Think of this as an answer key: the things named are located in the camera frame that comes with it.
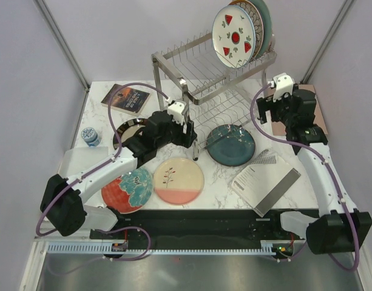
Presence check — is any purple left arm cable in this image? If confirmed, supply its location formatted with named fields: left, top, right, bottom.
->
left=36, top=81, right=171, bottom=236

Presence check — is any black rim beige plate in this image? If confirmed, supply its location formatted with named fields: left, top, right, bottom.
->
left=112, top=118, right=148, bottom=150

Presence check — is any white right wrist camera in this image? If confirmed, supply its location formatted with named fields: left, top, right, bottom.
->
left=271, top=73, right=294, bottom=102

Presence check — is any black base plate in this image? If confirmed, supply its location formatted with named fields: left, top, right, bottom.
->
left=89, top=209, right=305, bottom=247

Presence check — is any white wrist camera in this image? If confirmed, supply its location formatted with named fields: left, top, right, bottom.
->
left=167, top=100, right=186, bottom=125
left=271, top=73, right=294, bottom=102

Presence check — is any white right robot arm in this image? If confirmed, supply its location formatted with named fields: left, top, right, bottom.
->
left=251, top=85, right=372, bottom=255

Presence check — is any red plate blue flower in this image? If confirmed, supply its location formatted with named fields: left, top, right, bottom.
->
left=101, top=168, right=154, bottom=214

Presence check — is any white grey booklet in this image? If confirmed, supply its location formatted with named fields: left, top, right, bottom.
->
left=231, top=149, right=300, bottom=217

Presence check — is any white watermelon pattern plate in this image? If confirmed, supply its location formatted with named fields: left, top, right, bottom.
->
left=212, top=5, right=255, bottom=69

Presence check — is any steel two-tier dish rack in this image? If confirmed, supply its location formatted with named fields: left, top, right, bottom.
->
left=151, top=33, right=277, bottom=150

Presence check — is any teal green plate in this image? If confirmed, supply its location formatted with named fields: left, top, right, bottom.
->
left=250, top=0, right=272, bottom=58

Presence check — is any light blue cable duct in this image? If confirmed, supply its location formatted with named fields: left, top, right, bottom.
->
left=46, top=240, right=276, bottom=256

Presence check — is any dark blue blossom plate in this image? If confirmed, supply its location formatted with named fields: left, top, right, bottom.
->
left=205, top=124, right=255, bottom=167

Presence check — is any brown floral pattern plate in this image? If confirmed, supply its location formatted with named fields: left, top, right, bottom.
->
left=230, top=0, right=264, bottom=59

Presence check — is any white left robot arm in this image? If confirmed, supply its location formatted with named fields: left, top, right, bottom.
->
left=40, top=111, right=197, bottom=238

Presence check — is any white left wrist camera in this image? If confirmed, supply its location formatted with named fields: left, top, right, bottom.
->
left=167, top=100, right=186, bottom=125

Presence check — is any paperback book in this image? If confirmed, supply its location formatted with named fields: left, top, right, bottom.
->
left=101, top=84, right=150, bottom=116

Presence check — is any blue white ceramic jar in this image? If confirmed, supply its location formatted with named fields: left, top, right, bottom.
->
left=81, top=127, right=101, bottom=147

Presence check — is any cream and pink plate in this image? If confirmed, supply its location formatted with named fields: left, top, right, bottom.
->
left=153, top=158, right=205, bottom=205

